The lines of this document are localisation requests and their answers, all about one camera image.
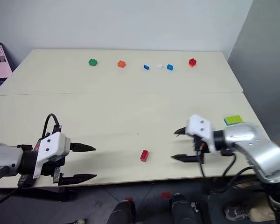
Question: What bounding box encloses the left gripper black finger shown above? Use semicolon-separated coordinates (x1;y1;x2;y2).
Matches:
57;173;98;187
70;142;97;153

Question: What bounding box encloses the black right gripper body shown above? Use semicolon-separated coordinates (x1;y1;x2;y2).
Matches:
191;133;211;164

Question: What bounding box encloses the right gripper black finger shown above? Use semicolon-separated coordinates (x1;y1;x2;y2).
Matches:
170;154;201;164
173;126;189;137

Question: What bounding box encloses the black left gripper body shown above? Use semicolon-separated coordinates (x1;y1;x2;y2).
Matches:
40;155;67;185

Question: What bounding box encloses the lime green flat brick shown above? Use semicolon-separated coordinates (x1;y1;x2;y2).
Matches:
223;115;244;126

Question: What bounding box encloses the dark rounded shape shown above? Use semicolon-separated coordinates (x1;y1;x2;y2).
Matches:
169;192;211;224
106;200;137;224

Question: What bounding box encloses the grey sneaker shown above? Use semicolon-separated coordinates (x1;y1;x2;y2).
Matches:
224;203;251;222

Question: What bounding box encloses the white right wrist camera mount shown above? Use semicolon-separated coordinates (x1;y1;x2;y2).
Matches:
185;114;217;155

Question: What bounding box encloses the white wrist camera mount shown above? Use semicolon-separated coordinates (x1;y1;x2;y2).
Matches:
32;131;72;180
185;114;217;155

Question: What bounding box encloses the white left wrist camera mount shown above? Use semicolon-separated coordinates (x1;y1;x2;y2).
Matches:
32;131;72;180

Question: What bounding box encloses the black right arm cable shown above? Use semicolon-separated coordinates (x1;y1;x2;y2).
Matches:
198;149;258;195

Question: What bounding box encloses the black left arm trailing cable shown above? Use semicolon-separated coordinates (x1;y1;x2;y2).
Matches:
0;175;35;209

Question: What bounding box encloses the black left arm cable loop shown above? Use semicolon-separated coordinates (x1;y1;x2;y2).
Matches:
42;113;62;140

